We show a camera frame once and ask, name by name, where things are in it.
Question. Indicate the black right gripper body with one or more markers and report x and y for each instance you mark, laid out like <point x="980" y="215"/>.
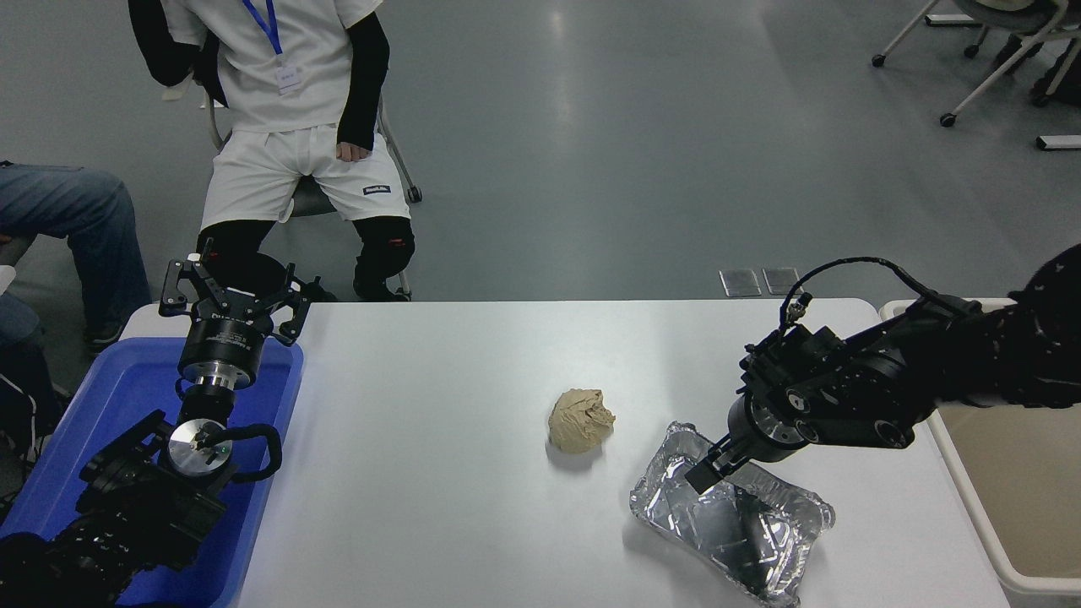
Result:
<point x="752" y="441"/>

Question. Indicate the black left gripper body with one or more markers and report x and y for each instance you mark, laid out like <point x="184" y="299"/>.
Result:
<point x="224" y="338"/>

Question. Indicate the silver foil tray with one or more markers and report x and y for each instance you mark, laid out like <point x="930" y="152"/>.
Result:
<point x="676" y="507"/>

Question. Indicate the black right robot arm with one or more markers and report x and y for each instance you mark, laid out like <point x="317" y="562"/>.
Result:
<point x="861" y="388"/>

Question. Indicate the person's left forearm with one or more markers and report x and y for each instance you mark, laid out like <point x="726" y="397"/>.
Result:
<point x="359" y="110"/>

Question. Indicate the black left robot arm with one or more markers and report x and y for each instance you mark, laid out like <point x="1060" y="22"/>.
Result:
<point x="135" y="507"/>

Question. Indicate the silver floor plate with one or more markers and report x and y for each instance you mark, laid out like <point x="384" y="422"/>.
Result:
<point x="741" y="282"/>
<point x="782" y="281"/>

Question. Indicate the person's left hand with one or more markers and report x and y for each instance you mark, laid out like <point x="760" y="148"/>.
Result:
<point x="353" y="153"/>

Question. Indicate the blue plastic tray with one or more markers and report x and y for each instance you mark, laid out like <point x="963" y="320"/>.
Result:
<point x="127" y="380"/>

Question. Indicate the person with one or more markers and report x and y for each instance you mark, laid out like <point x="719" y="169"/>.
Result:
<point x="76" y="219"/>
<point x="1060" y="80"/>
<point x="287" y="84"/>

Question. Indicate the grey metal chair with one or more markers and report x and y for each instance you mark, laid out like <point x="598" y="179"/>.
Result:
<point x="314" y="198"/>

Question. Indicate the crumpled tan paper ball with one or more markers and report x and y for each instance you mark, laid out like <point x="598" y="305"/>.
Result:
<point x="581" y="420"/>

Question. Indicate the large pale bin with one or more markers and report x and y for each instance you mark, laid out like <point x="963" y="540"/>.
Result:
<point x="1013" y="481"/>

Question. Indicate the white floor bar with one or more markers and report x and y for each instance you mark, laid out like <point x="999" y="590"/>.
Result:
<point x="1060" y="143"/>
<point x="942" y="19"/>

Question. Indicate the wheeled chair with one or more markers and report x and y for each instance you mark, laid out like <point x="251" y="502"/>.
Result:
<point x="1013" y="8"/>

